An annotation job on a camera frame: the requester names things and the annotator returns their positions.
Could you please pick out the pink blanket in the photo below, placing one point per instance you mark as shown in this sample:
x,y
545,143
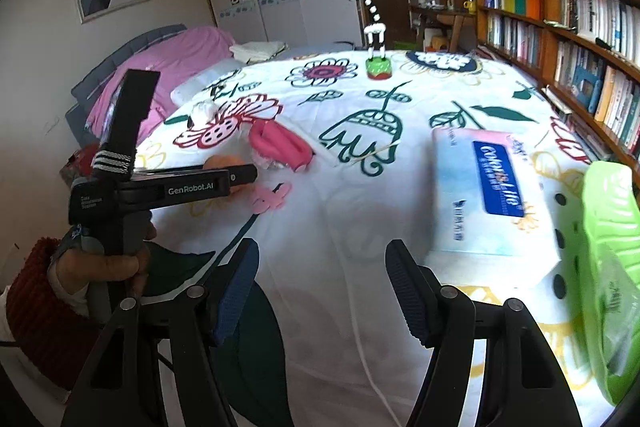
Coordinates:
x,y
180,57

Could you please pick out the person's left hand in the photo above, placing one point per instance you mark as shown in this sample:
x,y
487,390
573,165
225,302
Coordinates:
x,y
102,264

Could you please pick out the red cloth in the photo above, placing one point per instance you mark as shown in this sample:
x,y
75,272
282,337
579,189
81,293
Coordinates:
x,y
80,167

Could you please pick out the wooden bookshelf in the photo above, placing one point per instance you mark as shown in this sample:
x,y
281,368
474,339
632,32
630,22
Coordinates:
x,y
550,7

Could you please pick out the floral bed sheet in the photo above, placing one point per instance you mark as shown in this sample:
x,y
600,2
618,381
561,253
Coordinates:
x,y
350,217

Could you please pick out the person's left forearm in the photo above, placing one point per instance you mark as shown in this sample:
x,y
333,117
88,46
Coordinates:
x,y
40,322

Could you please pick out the folded cream cloth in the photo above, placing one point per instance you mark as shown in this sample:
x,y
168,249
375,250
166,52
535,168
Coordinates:
x,y
257,52

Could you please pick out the wooden desk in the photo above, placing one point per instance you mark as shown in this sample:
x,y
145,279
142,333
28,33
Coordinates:
x,y
445,16

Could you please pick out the yellow mug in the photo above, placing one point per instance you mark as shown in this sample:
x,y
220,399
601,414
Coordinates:
x,y
469,7

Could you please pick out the blue picture frame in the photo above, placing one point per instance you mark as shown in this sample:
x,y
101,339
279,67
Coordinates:
x,y
587,89

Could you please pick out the grey bed headboard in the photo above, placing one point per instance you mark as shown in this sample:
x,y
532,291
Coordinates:
x,y
95,77

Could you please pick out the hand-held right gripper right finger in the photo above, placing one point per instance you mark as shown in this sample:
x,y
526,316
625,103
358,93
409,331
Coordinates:
x,y
407,294

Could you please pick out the blue tissue pack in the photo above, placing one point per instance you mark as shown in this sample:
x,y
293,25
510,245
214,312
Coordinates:
x,y
490,187

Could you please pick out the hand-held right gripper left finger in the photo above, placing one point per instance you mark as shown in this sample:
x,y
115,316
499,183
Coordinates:
x,y
235,294

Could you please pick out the green plastic basket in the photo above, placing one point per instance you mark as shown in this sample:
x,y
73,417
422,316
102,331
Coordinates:
x,y
605,217

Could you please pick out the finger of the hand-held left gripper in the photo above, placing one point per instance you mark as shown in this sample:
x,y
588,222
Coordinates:
x,y
235,177

